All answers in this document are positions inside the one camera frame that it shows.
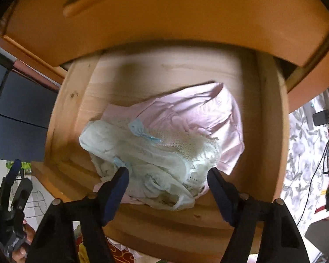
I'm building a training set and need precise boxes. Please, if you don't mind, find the black cable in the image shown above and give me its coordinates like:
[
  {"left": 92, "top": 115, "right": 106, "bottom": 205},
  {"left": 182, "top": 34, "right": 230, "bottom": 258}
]
[{"left": 299, "top": 121, "right": 329, "bottom": 222}]

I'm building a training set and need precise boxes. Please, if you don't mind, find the pink cloth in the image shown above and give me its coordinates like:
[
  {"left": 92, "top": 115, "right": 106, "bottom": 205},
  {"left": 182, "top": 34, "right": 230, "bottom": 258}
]
[{"left": 93, "top": 82, "right": 246, "bottom": 206}]

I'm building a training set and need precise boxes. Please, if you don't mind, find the wooden nightstand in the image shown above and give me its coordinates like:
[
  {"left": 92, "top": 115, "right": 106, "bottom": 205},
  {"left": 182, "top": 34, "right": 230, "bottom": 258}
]
[{"left": 0, "top": 0, "right": 329, "bottom": 261}]

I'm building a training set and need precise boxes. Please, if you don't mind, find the red patterned cloth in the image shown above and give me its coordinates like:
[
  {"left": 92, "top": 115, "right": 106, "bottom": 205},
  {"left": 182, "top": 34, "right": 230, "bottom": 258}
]
[{"left": 77, "top": 238, "right": 135, "bottom": 263}]

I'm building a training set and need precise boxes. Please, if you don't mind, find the cream lace garment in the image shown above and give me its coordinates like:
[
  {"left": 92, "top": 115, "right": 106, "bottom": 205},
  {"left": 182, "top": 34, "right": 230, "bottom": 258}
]
[{"left": 79, "top": 119, "right": 222, "bottom": 211}]

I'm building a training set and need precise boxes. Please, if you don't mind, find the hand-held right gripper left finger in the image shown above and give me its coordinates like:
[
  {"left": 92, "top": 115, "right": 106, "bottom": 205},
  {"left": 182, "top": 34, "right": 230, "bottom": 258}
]
[{"left": 25, "top": 166, "right": 130, "bottom": 263}]

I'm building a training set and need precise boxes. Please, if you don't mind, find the person's left hand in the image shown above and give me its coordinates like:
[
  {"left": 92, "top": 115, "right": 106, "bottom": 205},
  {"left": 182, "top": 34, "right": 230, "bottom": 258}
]
[{"left": 12, "top": 220, "right": 36, "bottom": 263}]

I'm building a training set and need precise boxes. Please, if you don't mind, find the pink board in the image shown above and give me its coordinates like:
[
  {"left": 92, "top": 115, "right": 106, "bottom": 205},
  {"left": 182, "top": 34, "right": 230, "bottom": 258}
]
[{"left": 12, "top": 59, "right": 61, "bottom": 91}]

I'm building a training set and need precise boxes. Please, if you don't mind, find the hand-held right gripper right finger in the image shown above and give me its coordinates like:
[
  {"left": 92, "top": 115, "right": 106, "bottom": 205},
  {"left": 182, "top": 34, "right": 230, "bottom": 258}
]
[{"left": 207, "top": 168, "right": 310, "bottom": 263}]

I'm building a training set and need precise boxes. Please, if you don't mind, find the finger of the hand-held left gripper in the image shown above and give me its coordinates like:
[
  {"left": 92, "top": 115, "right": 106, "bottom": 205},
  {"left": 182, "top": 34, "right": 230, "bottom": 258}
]
[
  {"left": 10, "top": 178, "right": 33, "bottom": 220},
  {"left": 0, "top": 159, "right": 21, "bottom": 212}
]

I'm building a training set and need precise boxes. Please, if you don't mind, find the wooden drawer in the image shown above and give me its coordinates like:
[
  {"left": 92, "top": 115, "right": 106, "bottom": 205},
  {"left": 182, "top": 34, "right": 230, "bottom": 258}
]
[
  {"left": 30, "top": 42, "right": 291, "bottom": 261},
  {"left": 3, "top": 0, "right": 329, "bottom": 68}
]

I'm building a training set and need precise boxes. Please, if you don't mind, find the green printed package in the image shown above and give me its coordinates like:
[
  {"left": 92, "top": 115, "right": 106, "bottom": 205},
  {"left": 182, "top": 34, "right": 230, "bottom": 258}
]
[{"left": 5, "top": 160, "right": 32, "bottom": 172}]

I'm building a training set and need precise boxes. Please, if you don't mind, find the dark blue cabinet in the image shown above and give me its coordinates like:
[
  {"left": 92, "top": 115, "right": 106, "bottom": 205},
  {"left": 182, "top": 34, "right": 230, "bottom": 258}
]
[{"left": 0, "top": 41, "right": 61, "bottom": 162}]

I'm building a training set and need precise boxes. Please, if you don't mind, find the floral blanket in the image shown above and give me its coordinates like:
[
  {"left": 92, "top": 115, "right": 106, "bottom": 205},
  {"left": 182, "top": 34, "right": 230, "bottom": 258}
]
[{"left": 281, "top": 105, "right": 329, "bottom": 231}]

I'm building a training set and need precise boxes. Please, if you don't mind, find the black power adapter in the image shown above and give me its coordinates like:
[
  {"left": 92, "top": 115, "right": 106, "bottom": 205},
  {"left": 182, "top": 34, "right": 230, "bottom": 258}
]
[{"left": 313, "top": 110, "right": 329, "bottom": 126}]

